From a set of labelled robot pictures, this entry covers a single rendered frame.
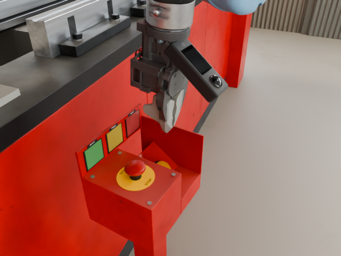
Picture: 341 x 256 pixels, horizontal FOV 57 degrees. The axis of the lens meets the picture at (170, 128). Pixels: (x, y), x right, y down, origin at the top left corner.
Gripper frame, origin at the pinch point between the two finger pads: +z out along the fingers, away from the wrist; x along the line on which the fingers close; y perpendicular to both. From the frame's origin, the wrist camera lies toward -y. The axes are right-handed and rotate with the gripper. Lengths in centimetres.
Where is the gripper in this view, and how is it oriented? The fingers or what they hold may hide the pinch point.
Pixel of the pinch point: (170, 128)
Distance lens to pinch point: 62.2
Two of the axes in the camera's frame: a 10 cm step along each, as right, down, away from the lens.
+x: -5.1, 4.9, -7.1
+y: -8.6, -3.6, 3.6
